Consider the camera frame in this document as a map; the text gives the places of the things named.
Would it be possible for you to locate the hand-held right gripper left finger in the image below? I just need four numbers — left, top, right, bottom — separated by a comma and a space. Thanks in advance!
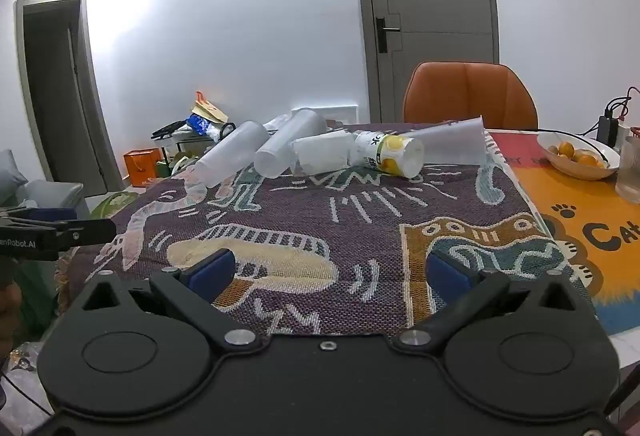
81, 248, 264, 352

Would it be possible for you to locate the black door handle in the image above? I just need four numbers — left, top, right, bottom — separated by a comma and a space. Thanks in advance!
375, 14, 403, 54

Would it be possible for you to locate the lemon print paper cup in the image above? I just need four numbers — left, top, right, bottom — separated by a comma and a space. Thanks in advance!
349, 131, 426, 180

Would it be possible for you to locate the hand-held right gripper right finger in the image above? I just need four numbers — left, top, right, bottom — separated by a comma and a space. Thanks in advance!
394, 249, 599, 353

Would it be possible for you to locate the green bag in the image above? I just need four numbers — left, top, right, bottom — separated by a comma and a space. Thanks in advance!
91, 192, 128, 219

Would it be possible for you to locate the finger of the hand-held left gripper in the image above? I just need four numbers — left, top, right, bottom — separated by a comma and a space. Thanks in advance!
52, 218, 119, 251
0, 206, 79, 224

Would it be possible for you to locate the orange leather chair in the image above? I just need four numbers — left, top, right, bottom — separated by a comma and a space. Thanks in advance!
403, 62, 540, 132

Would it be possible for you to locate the clear drinking glass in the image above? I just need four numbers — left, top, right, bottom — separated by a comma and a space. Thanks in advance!
614, 136, 640, 205

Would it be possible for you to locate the dark side door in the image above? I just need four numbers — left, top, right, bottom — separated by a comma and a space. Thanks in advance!
13, 0, 124, 198

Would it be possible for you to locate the short white paper cup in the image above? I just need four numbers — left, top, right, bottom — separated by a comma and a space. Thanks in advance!
292, 131, 357, 177

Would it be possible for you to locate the beige paper bag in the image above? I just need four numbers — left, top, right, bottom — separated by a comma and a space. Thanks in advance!
190, 90, 229, 123

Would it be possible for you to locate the white bowl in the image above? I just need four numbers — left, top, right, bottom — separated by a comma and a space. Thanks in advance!
536, 131, 622, 181

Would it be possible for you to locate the printed woven blanket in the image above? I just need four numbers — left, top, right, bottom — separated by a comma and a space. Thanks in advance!
55, 120, 599, 338

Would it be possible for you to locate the orange cardboard box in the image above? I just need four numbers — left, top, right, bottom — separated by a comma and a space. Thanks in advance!
123, 149, 161, 187

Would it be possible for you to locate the tall frosted plastic cup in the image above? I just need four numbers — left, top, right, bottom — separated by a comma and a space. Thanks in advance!
189, 120, 271, 198
254, 108, 327, 178

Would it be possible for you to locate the pile of small oranges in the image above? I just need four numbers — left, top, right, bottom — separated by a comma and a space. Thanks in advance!
547, 141, 609, 169

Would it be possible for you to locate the black power adapter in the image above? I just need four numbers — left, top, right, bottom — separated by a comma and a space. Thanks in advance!
597, 113, 621, 145

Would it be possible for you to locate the grey sofa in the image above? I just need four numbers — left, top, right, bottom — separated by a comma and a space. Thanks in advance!
0, 150, 85, 220

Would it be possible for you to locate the clear plastic cup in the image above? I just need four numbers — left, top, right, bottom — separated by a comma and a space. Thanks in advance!
413, 115, 489, 167

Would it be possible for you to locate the orange cartoon table mat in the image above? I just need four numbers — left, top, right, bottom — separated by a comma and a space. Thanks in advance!
486, 128, 640, 333

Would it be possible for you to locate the blue plastic packet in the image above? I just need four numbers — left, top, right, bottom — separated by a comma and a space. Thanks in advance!
187, 114, 215, 136

